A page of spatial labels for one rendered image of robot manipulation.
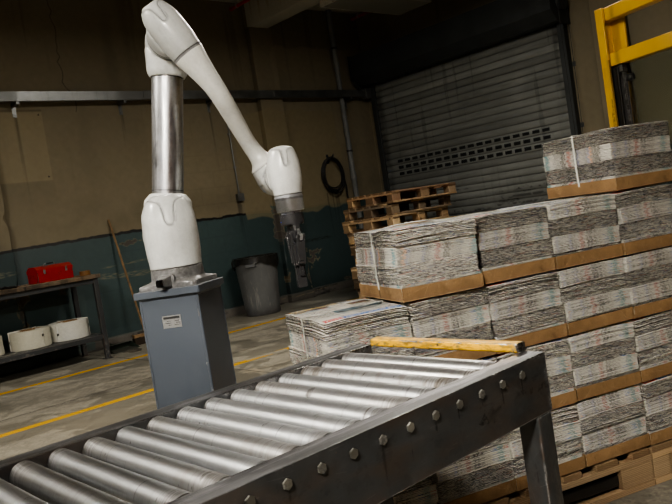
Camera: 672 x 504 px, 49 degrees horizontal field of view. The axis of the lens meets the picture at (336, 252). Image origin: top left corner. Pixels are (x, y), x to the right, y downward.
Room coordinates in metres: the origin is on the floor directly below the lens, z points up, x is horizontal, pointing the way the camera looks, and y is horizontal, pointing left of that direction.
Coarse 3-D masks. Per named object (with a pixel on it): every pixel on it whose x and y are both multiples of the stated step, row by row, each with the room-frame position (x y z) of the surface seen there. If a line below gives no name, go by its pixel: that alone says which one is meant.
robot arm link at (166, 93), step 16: (160, 64) 2.33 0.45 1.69; (160, 80) 2.35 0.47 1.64; (176, 80) 2.36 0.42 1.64; (160, 96) 2.35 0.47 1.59; (176, 96) 2.36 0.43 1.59; (160, 112) 2.34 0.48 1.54; (176, 112) 2.36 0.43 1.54; (160, 128) 2.34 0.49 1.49; (176, 128) 2.36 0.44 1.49; (160, 144) 2.34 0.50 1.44; (176, 144) 2.35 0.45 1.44; (160, 160) 2.34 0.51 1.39; (176, 160) 2.35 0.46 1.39; (160, 176) 2.34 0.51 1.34; (176, 176) 2.35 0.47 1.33; (160, 192) 2.33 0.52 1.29; (176, 192) 2.35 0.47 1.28
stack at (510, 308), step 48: (480, 288) 2.35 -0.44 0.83; (528, 288) 2.42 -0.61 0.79; (576, 288) 2.49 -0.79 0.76; (624, 288) 2.57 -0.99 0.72; (336, 336) 2.15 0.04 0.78; (384, 336) 2.20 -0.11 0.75; (432, 336) 2.27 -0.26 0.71; (480, 336) 2.33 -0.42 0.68; (576, 336) 2.48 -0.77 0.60; (624, 336) 2.55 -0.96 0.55; (576, 384) 2.46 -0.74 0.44; (576, 432) 2.45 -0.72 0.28; (624, 432) 2.53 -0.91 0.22; (432, 480) 2.28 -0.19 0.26; (480, 480) 2.30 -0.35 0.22; (576, 480) 2.44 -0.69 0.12; (624, 480) 2.52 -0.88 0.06
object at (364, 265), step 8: (408, 224) 2.59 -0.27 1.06; (416, 224) 2.50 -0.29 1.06; (360, 232) 2.51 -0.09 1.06; (368, 232) 2.44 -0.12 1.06; (360, 240) 2.53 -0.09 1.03; (368, 240) 2.46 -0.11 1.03; (360, 248) 2.54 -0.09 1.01; (368, 248) 2.46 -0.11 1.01; (360, 256) 2.56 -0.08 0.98; (368, 256) 2.47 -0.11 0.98; (360, 264) 2.55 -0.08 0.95; (368, 264) 2.48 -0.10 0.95; (360, 272) 2.56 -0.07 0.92; (368, 272) 2.48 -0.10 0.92; (360, 280) 2.57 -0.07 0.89; (368, 280) 2.50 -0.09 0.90
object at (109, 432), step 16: (336, 352) 1.79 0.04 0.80; (352, 352) 1.79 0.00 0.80; (368, 352) 1.82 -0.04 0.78; (288, 368) 1.69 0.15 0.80; (240, 384) 1.60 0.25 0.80; (256, 384) 1.59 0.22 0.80; (192, 400) 1.51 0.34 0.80; (144, 416) 1.44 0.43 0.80; (96, 432) 1.37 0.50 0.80; (112, 432) 1.37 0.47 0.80; (48, 448) 1.31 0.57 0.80; (80, 448) 1.32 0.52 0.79; (0, 464) 1.25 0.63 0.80
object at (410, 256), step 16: (432, 224) 2.28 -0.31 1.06; (448, 224) 2.29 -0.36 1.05; (464, 224) 2.31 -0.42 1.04; (384, 240) 2.32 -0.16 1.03; (400, 240) 2.24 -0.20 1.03; (416, 240) 2.26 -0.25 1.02; (432, 240) 2.27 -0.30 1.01; (448, 240) 2.30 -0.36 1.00; (464, 240) 2.31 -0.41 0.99; (384, 256) 2.33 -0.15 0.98; (400, 256) 2.25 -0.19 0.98; (416, 256) 2.26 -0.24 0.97; (432, 256) 2.28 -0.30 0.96; (448, 256) 2.30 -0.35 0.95; (464, 256) 2.31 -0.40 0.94; (384, 272) 2.35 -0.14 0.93; (400, 272) 2.24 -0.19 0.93; (416, 272) 2.26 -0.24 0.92; (432, 272) 2.27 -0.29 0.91; (448, 272) 2.29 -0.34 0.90; (464, 272) 2.31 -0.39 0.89; (480, 272) 2.32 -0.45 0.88; (400, 288) 2.25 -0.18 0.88
